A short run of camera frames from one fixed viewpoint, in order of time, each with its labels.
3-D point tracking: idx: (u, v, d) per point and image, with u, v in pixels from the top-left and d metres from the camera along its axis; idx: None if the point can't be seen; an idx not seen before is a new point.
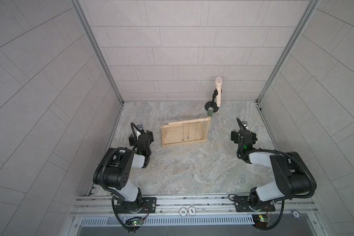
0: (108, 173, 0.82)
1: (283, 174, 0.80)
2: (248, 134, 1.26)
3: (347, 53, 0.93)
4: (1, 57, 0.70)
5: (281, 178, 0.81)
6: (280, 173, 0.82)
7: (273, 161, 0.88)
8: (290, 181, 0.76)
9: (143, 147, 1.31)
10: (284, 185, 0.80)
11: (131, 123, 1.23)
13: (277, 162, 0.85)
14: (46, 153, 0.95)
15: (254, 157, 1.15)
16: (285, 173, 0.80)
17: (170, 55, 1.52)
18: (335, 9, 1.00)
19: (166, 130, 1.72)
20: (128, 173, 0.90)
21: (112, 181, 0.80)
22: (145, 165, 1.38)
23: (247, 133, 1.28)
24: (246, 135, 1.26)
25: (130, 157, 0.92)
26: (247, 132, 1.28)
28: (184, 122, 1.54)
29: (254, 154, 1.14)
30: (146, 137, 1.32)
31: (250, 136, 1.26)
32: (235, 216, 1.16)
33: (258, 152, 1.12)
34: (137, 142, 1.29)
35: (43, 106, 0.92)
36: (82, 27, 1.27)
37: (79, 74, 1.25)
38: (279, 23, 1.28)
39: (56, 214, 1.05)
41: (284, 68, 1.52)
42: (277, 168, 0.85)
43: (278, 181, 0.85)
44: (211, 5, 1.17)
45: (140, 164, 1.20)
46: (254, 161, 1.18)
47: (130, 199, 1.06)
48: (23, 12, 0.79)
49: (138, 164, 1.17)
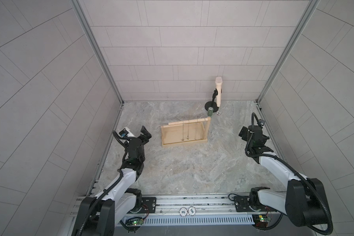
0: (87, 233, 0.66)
1: (300, 207, 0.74)
2: (259, 131, 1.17)
3: (347, 53, 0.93)
4: (1, 57, 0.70)
5: (295, 208, 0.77)
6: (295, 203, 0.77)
7: (290, 188, 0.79)
8: (306, 218, 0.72)
9: (135, 155, 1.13)
10: (296, 214, 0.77)
11: (113, 132, 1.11)
13: (296, 191, 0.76)
14: (46, 153, 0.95)
15: (268, 163, 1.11)
16: (302, 206, 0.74)
17: (170, 55, 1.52)
18: (335, 9, 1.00)
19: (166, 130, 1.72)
20: (111, 223, 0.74)
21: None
22: (138, 174, 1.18)
23: (258, 129, 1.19)
24: (255, 131, 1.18)
25: (113, 207, 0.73)
26: (258, 128, 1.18)
28: (184, 122, 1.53)
29: (268, 161, 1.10)
30: (138, 142, 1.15)
31: (260, 133, 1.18)
32: (235, 216, 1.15)
33: (272, 161, 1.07)
34: (129, 149, 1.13)
35: (43, 106, 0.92)
36: (82, 27, 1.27)
37: (79, 73, 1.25)
38: (279, 23, 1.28)
39: (56, 214, 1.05)
41: (284, 68, 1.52)
42: (292, 195, 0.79)
43: (290, 206, 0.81)
44: (211, 4, 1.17)
45: (131, 181, 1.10)
46: (265, 164, 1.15)
47: (129, 207, 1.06)
48: (23, 12, 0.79)
49: (127, 183, 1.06)
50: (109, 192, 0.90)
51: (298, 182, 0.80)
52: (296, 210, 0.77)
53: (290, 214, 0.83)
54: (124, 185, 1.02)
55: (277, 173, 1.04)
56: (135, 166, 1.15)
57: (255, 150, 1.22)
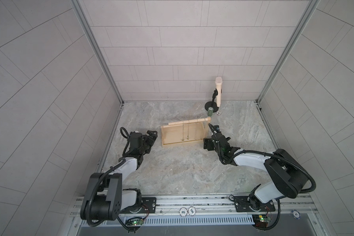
0: (98, 206, 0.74)
1: (283, 179, 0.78)
2: (221, 136, 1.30)
3: (347, 53, 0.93)
4: (1, 57, 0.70)
5: (281, 183, 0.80)
6: (279, 178, 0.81)
7: (268, 167, 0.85)
8: (294, 186, 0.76)
9: (137, 145, 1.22)
10: (287, 189, 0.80)
11: (120, 128, 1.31)
13: (274, 168, 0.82)
14: (46, 153, 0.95)
15: (241, 160, 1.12)
16: (285, 177, 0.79)
17: (170, 55, 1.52)
18: (335, 9, 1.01)
19: (166, 130, 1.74)
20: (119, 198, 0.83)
21: (103, 214, 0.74)
22: (138, 164, 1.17)
23: (220, 135, 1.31)
24: (220, 138, 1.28)
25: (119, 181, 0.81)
26: (219, 134, 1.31)
28: (184, 122, 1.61)
29: (240, 158, 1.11)
30: (139, 134, 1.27)
31: (223, 138, 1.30)
32: (235, 216, 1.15)
33: (244, 155, 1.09)
34: (131, 139, 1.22)
35: (43, 106, 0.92)
36: (82, 27, 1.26)
37: (79, 73, 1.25)
38: (279, 24, 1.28)
39: (56, 214, 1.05)
41: (284, 68, 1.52)
42: (274, 175, 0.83)
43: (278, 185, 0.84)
44: (211, 5, 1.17)
45: (132, 168, 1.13)
46: (241, 163, 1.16)
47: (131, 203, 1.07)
48: (23, 12, 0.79)
49: (131, 169, 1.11)
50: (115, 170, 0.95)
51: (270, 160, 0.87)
52: (283, 185, 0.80)
53: (283, 193, 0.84)
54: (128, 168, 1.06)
55: (254, 164, 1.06)
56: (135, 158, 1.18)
57: (228, 156, 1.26)
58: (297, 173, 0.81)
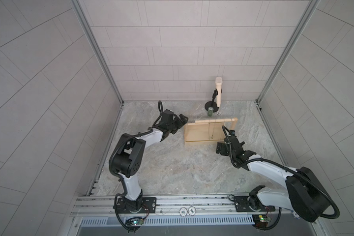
0: (122, 159, 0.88)
1: (305, 202, 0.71)
2: (234, 139, 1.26)
3: (347, 53, 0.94)
4: (1, 57, 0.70)
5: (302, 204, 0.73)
6: (300, 199, 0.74)
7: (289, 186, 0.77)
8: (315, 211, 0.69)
9: (166, 121, 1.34)
10: (305, 211, 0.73)
11: (159, 102, 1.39)
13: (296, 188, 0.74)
14: (46, 153, 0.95)
15: (256, 167, 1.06)
16: (307, 200, 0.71)
17: (170, 55, 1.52)
18: (334, 10, 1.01)
19: (190, 127, 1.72)
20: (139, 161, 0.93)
21: (124, 167, 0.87)
22: (163, 138, 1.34)
23: (232, 138, 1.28)
24: (231, 140, 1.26)
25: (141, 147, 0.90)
26: (232, 137, 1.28)
28: (210, 121, 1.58)
29: (255, 165, 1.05)
30: (171, 112, 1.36)
31: (236, 141, 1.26)
32: (235, 216, 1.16)
33: (260, 163, 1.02)
34: (163, 114, 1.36)
35: (43, 106, 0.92)
36: (82, 27, 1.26)
37: (79, 73, 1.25)
38: (279, 24, 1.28)
39: (56, 214, 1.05)
41: (284, 68, 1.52)
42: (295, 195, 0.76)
43: (295, 204, 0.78)
44: (211, 4, 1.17)
45: (157, 139, 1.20)
46: (254, 170, 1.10)
47: (132, 196, 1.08)
48: (23, 12, 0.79)
49: (155, 139, 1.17)
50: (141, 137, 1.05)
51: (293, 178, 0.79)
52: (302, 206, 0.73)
53: (298, 213, 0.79)
54: (153, 138, 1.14)
55: (269, 175, 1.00)
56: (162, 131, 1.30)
57: (241, 159, 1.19)
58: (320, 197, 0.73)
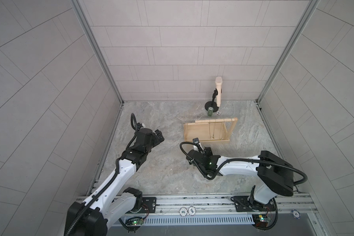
0: None
1: (280, 184, 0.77)
2: (194, 153, 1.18)
3: (347, 53, 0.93)
4: (1, 57, 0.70)
5: (278, 187, 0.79)
6: (276, 184, 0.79)
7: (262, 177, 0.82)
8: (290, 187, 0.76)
9: (143, 141, 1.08)
10: (283, 190, 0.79)
11: (131, 116, 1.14)
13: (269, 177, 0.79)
14: (46, 153, 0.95)
15: (227, 170, 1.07)
16: (280, 181, 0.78)
17: (170, 55, 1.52)
18: (334, 9, 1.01)
19: (190, 127, 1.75)
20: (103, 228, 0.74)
21: None
22: (138, 164, 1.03)
23: (193, 153, 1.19)
24: (193, 156, 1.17)
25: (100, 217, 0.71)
26: (192, 152, 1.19)
28: (210, 121, 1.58)
29: (226, 169, 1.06)
30: (149, 130, 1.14)
31: (197, 154, 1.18)
32: (235, 216, 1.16)
33: (229, 165, 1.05)
34: (139, 133, 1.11)
35: (43, 106, 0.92)
36: (82, 27, 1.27)
37: (79, 73, 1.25)
38: (279, 23, 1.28)
39: (56, 214, 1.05)
41: (284, 68, 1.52)
42: (271, 182, 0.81)
43: (273, 189, 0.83)
44: (211, 4, 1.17)
45: (129, 176, 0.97)
46: (227, 173, 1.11)
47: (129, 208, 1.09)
48: (23, 12, 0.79)
49: (124, 180, 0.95)
50: (100, 196, 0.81)
51: (261, 168, 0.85)
52: (280, 187, 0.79)
53: (280, 193, 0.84)
54: (120, 182, 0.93)
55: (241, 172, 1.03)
56: (136, 156, 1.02)
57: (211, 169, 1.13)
58: (285, 170, 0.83)
